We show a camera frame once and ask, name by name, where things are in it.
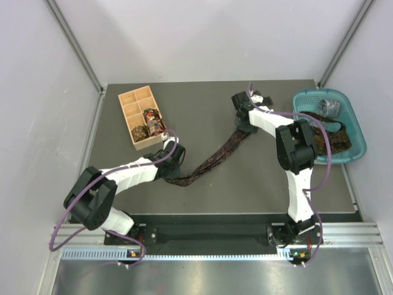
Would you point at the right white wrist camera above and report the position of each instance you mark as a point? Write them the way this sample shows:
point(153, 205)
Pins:
point(255, 96)

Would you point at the brown patterned rolled tie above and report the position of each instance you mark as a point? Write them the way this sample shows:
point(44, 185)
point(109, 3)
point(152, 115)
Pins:
point(139, 133)

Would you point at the colourful rolled tie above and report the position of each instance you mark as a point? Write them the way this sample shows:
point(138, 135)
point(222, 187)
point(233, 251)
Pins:
point(154, 124)

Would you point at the wooden compartment box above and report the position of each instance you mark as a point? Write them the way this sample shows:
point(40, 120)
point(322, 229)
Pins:
point(132, 104)

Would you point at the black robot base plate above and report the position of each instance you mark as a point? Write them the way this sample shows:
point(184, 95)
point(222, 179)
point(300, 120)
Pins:
point(209, 234)

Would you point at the dark purple patterned tie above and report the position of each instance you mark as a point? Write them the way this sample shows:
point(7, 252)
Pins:
point(219, 157)

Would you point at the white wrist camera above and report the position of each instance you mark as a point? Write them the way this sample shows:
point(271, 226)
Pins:
point(169, 139)
point(255, 96)

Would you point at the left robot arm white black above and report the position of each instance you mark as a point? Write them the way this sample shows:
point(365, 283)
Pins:
point(94, 209)

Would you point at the right aluminium frame post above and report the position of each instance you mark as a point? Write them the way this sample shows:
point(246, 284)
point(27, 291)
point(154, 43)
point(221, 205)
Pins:
point(358, 20)

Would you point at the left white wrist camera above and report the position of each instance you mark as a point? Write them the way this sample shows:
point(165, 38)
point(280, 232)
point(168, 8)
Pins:
point(169, 139)

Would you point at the grey patterned tie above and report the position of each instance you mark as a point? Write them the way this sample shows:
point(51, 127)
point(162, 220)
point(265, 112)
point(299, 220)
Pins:
point(328, 108)

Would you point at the aluminium frame post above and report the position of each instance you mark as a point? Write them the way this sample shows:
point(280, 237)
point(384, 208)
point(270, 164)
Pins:
point(73, 42)
point(358, 20)

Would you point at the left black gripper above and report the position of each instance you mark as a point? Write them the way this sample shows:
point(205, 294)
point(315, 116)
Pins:
point(175, 173)

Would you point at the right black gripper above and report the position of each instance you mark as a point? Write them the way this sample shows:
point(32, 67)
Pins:
point(239, 126)

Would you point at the left aluminium frame post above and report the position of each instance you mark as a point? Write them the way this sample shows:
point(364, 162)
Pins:
point(73, 42)

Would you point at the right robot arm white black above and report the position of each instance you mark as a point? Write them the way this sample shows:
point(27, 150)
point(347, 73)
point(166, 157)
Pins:
point(296, 152)

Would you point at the teal plastic basket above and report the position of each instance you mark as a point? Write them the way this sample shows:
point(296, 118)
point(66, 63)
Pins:
point(308, 100)

